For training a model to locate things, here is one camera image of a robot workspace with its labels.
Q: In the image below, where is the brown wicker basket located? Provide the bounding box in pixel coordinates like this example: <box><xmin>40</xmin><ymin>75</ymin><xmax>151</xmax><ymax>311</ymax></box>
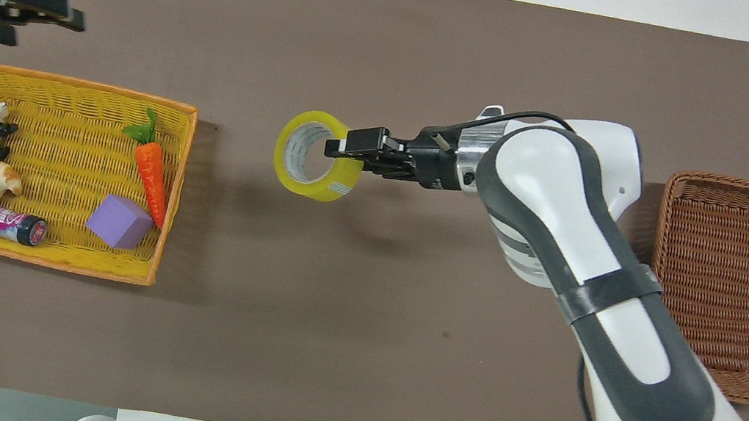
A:
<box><xmin>633</xmin><ymin>166</ymin><xmax>749</xmax><ymax>405</ymax></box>

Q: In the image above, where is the yellow wicker basket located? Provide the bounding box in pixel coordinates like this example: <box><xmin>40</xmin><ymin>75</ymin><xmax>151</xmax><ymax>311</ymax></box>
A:
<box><xmin>0</xmin><ymin>64</ymin><xmax>203</xmax><ymax>290</ymax></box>

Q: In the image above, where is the toy carrot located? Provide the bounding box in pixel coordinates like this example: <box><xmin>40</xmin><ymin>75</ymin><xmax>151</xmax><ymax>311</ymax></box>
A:
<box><xmin>109</xmin><ymin>104</ymin><xmax>183</xmax><ymax>231</ymax></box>

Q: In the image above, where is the purple foam cube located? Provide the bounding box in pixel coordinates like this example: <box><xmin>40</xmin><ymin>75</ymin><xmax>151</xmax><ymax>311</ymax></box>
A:
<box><xmin>82</xmin><ymin>190</ymin><xmax>159</xmax><ymax>254</ymax></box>

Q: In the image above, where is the pink drink can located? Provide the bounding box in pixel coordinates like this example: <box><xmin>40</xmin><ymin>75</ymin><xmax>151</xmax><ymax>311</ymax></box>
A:
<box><xmin>0</xmin><ymin>206</ymin><xmax>51</xmax><ymax>250</ymax></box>

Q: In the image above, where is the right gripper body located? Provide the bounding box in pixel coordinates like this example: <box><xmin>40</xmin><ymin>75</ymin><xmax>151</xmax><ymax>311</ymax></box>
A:
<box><xmin>395</xmin><ymin>118</ymin><xmax>471</xmax><ymax>195</ymax></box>

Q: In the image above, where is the yellow tape roll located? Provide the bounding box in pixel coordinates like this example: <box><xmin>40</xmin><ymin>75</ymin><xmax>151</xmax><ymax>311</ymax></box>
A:
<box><xmin>267</xmin><ymin>105</ymin><xmax>372</xmax><ymax>207</ymax></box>

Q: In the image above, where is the black cable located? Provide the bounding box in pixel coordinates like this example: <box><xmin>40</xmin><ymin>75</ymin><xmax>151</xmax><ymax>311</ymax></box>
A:
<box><xmin>570</xmin><ymin>360</ymin><xmax>620</xmax><ymax>421</ymax></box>
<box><xmin>428</xmin><ymin>96</ymin><xmax>576</xmax><ymax>170</ymax></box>

